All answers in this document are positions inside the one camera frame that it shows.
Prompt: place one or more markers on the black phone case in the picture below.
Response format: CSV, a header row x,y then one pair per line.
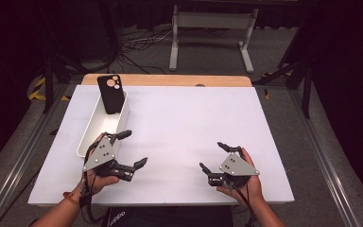
x,y
111,94

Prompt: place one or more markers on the black tripod stand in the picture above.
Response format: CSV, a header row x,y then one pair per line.
x,y
305,78
48,78

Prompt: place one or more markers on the white plastic storage box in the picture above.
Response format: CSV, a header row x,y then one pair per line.
x,y
102,126

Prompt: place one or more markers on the wooden table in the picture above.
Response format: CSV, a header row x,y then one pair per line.
x,y
170,79

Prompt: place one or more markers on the white table board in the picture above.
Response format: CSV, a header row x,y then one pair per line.
x,y
176,126

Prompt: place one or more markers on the person's left hand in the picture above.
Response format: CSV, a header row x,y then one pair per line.
x,y
102,182

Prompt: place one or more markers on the person's right hand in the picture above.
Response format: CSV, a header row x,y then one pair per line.
x,y
252,187

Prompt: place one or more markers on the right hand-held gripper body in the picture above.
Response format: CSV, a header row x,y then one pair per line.
x,y
235,167

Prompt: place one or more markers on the white metal stand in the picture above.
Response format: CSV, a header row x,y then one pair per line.
x,y
214,20

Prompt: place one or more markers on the aluminium floor rail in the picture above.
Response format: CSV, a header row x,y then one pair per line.
x,y
19,164
324,164

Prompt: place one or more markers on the person's dark clothing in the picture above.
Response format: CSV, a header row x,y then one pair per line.
x,y
176,217

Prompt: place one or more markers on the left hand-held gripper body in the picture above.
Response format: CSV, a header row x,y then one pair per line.
x,y
102,156

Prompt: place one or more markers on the yellow black floor tape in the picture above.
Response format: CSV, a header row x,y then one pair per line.
x,y
36,93

